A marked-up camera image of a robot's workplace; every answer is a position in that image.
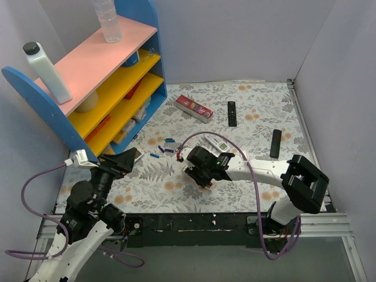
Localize pile of small batteries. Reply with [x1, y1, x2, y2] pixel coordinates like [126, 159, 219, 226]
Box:
[150, 138, 175, 158]

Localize black remote control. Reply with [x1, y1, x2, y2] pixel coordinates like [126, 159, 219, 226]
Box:
[270, 129, 282, 159]

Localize slim white remote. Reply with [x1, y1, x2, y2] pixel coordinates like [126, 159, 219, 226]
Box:
[184, 167, 212, 188]

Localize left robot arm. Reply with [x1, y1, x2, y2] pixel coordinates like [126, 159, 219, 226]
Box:
[30, 147, 137, 281]

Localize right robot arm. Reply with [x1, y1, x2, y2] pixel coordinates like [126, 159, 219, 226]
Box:
[179, 146, 329, 234]

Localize small white display remote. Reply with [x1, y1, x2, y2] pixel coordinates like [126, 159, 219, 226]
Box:
[135, 148, 144, 163]

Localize white ac remote upper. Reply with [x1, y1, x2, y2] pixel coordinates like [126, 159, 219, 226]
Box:
[204, 133, 230, 153]

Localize black tv remote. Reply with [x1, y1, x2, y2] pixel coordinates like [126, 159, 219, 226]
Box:
[227, 101, 237, 127]

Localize orange box on shelf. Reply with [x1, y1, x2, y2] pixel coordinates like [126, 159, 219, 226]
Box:
[85, 115, 111, 143]

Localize white packets on shelf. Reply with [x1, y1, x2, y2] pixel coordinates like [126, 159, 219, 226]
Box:
[113, 106, 146, 144]

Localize red toothpaste box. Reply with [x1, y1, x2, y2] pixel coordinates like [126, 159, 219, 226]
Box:
[174, 95, 213, 123]

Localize beige cylinder on shelf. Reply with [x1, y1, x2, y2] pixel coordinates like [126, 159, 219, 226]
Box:
[75, 91, 99, 113]

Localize floral table mat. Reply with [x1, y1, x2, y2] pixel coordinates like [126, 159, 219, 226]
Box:
[55, 82, 328, 214]

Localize blue pink yellow shelf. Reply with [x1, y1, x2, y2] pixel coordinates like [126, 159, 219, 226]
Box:
[2, 1, 167, 162]

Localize blue white can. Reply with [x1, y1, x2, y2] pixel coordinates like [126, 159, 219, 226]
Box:
[121, 51, 140, 68]

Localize white bottle black cap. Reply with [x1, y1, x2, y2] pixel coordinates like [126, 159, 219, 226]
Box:
[22, 42, 73, 104]

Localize clear plastic water bottle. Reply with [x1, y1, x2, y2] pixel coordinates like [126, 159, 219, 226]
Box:
[92, 0, 122, 43]

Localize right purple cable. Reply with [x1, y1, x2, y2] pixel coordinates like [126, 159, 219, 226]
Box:
[176, 132, 302, 261]

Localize purple cable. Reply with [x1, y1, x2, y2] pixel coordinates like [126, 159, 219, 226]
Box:
[4, 163, 145, 268]
[176, 132, 302, 261]

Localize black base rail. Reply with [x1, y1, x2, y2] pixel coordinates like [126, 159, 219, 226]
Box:
[109, 212, 301, 254]

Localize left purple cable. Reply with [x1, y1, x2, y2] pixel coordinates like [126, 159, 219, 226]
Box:
[4, 163, 145, 268]

